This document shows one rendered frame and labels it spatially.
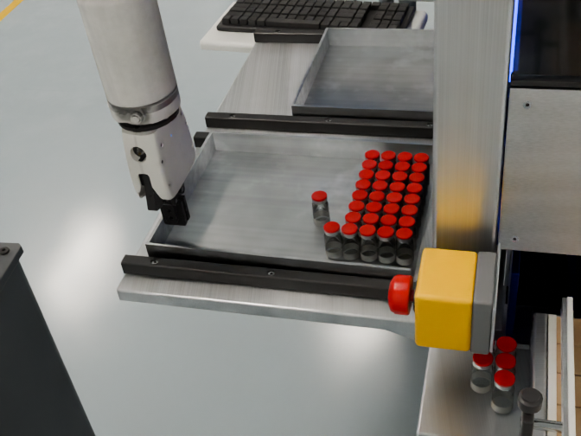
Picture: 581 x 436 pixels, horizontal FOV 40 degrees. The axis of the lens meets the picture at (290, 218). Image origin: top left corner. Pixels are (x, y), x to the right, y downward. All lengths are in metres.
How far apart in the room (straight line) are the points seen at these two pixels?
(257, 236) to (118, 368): 1.15
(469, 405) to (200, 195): 0.50
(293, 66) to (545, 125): 0.77
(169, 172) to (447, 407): 0.42
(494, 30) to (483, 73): 0.04
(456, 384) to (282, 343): 1.26
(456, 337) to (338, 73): 0.71
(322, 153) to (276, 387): 0.95
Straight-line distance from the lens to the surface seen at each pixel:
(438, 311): 0.78
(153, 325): 2.24
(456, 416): 0.87
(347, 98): 1.33
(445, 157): 0.77
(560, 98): 0.73
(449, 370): 0.90
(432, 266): 0.79
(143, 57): 0.91
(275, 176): 1.17
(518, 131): 0.75
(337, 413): 1.97
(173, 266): 1.03
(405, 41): 1.47
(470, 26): 0.70
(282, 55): 1.48
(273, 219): 1.10
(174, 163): 1.00
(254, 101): 1.36
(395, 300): 0.80
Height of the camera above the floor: 1.58
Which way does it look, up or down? 39 degrees down
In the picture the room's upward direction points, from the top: 8 degrees counter-clockwise
